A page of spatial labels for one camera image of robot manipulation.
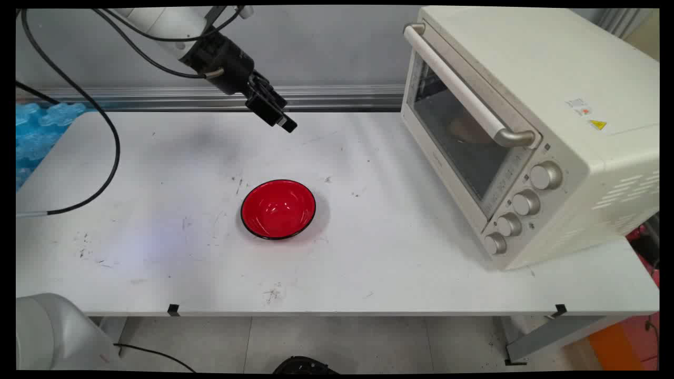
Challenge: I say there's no black wrist cable silver plug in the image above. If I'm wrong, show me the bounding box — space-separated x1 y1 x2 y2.
91 7 225 81

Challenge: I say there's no black object on floor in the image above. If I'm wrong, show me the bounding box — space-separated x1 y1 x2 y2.
272 356 341 375

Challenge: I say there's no cream toaster oven body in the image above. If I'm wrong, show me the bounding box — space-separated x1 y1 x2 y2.
400 6 660 271

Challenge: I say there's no blue bubble wrap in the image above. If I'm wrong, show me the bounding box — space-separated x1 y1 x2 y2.
16 102 88 191

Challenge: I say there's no black cable on floor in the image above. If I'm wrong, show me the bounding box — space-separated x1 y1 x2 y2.
113 343 197 373

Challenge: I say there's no orange box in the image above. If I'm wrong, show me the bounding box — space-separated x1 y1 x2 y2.
587 321 646 372

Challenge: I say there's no small silver oven knob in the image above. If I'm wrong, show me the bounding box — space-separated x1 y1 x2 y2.
483 232 508 256

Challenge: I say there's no large silver oven knob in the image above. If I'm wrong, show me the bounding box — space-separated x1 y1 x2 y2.
529 161 563 191

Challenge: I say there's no red equipment behind table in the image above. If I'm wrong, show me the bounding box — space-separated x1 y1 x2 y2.
626 212 660 288

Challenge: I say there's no red bowl with black rim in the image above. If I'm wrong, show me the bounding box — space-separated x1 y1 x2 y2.
241 179 317 241

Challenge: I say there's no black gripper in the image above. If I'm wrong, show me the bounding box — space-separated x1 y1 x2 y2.
179 33 299 132

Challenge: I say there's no thin black cable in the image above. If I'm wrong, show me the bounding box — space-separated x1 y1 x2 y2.
16 81 60 105

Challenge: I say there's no aluminium rail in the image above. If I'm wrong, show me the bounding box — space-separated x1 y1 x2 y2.
16 85 406 113

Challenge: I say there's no beige board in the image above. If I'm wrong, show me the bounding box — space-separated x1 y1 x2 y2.
623 9 660 62

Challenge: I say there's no glass oven door with handle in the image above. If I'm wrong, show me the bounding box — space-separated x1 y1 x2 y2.
400 22 543 233

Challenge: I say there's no grey table leg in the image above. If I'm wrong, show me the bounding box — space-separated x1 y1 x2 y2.
504 314 623 365

